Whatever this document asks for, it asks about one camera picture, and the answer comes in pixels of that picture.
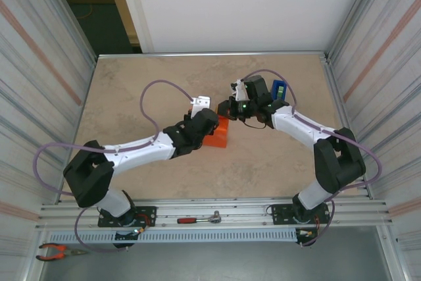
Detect blue tape dispenser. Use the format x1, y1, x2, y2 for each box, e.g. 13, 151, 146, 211
270, 79, 287, 101

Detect orange-handled pliers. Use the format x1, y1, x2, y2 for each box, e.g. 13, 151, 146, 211
35, 243, 86, 262

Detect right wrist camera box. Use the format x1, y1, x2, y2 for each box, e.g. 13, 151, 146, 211
230, 79, 248, 101

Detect wide aluminium mounting rail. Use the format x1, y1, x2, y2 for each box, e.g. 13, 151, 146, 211
35, 197, 394, 230

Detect red-handled ratchet wrench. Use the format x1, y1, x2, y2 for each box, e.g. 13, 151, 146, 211
176, 210, 223, 225

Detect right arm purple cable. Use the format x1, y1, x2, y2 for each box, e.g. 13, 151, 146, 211
241, 69, 383, 248

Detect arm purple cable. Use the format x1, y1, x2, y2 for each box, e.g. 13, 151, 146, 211
241, 69, 383, 248
34, 79, 197, 255

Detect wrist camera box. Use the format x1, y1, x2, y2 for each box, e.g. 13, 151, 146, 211
190, 95, 211, 116
230, 79, 248, 101

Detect short aluminium table edge profile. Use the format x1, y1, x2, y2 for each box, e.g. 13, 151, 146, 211
318, 53, 374, 200

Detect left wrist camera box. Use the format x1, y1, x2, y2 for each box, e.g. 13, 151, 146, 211
190, 95, 211, 116

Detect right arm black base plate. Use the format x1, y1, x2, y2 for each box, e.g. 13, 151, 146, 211
271, 203, 332, 226

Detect long aluminium table edge profile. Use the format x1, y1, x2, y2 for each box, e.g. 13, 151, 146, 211
96, 51, 330, 62

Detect grey slotted cable duct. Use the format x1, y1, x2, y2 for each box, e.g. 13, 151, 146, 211
48, 229, 299, 244

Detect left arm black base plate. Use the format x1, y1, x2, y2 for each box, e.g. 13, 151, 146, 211
97, 205, 157, 228

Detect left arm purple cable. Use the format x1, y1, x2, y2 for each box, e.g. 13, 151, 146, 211
34, 79, 197, 255

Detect orange cord on floor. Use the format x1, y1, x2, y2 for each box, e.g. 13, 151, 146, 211
76, 3, 93, 20

